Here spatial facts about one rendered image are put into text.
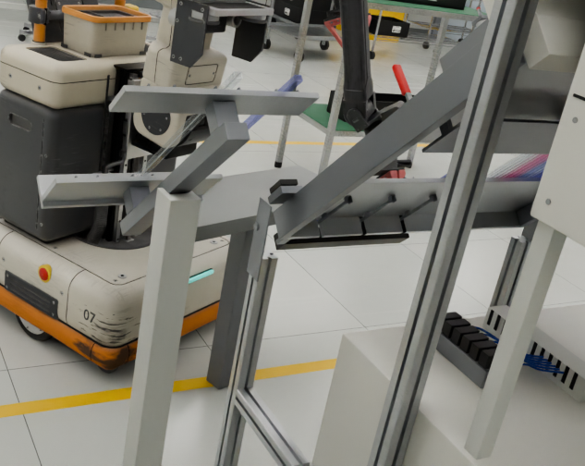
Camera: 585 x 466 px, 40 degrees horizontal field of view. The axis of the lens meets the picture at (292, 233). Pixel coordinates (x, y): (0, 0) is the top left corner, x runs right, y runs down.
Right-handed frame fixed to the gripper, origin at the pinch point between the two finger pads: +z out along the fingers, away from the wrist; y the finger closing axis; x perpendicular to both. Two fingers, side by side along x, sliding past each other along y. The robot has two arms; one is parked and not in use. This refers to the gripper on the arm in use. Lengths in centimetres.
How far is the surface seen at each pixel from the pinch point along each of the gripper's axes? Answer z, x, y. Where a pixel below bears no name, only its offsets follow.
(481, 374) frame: 45, -32, -19
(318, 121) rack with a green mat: -103, 156, 92
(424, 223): 6.3, -1.6, 4.6
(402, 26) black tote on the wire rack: -331, 394, 382
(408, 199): 4.1, -11.8, -6.2
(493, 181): 4.6, -20.5, 10.4
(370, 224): 5.6, -2.0, -10.7
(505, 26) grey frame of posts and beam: 6, -76, -36
